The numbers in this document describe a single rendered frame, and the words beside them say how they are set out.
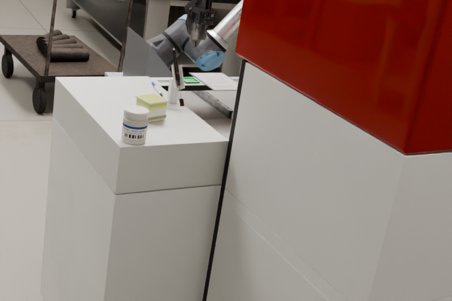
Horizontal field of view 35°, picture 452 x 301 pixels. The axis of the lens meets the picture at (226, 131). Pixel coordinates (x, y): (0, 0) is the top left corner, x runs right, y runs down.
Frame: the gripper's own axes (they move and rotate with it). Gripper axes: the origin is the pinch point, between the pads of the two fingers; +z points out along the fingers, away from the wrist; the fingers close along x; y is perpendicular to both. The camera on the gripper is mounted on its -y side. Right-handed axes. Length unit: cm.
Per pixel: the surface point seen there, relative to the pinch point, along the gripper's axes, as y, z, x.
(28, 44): -283, 81, 16
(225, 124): 11.3, 28.6, 12.0
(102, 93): 14.2, 14.1, -39.5
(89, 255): 43, 58, -50
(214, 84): 5.8, 14.3, 7.7
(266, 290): 91, 46, -16
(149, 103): 42, 8, -35
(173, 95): 25.3, 11.1, -18.7
